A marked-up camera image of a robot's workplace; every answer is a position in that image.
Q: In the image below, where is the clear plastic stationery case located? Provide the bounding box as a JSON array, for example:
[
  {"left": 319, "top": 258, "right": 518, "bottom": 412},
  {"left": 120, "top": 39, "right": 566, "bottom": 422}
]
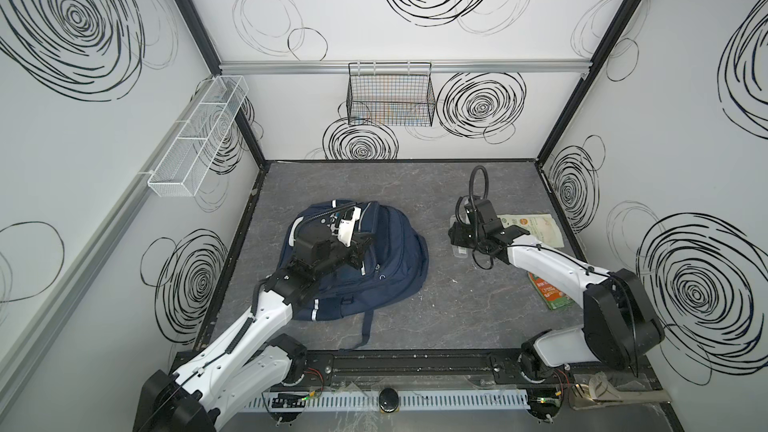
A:
[{"left": 451, "top": 244, "right": 469, "bottom": 259}]

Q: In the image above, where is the navy blue student backpack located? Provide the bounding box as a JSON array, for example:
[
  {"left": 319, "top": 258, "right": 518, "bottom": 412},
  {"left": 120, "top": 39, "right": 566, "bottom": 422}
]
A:
[{"left": 278, "top": 199, "right": 429, "bottom": 349}]

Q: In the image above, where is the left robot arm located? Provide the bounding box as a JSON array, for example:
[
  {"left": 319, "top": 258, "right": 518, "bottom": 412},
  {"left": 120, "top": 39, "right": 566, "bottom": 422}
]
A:
[{"left": 133, "top": 202, "right": 374, "bottom": 431}]

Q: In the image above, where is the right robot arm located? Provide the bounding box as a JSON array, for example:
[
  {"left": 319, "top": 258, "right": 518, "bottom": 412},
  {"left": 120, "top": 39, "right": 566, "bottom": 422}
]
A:
[{"left": 448, "top": 195, "right": 665, "bottom": 383}]

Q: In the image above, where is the white refill pouch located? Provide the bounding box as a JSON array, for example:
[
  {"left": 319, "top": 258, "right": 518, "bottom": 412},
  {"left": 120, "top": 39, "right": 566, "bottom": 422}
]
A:
[{"left": 499, "top": 214, "right": 565, "bottom": 249}]

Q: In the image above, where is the green snack packet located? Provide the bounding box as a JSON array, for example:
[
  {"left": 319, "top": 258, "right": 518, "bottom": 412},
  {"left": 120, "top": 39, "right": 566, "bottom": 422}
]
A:
[{"left": 528, "top": 273, "right": 573, "bottom": 311}]

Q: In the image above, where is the black round knob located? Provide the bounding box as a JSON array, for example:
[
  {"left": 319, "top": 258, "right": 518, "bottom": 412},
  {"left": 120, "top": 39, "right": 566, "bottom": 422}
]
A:
[{"left": 378, "top": 387, "right": 400, "bottom": 414}]

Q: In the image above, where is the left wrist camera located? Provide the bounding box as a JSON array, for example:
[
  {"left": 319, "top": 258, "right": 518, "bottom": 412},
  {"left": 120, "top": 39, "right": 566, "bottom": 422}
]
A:
[{"left": 337, "top": 206, "right": 362, "bottom": 247}]

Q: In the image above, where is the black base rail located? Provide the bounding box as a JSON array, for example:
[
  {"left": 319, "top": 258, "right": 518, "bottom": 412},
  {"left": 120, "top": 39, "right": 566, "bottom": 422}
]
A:
[{"left": 173, "top": 347, "right": 655, "bottom": 390}]

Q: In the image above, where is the black wire basket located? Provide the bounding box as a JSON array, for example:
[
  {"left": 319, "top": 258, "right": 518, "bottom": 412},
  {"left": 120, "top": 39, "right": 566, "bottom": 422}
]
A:
[{"left": 345, "top": 61, "right": 437, "bottom": 127}]

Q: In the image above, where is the white slotted cable duct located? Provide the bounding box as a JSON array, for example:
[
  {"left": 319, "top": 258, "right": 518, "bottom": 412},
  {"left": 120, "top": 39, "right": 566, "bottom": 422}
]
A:
[{"left": 243, "top": 389, "right": 530, "bottom": 413}]

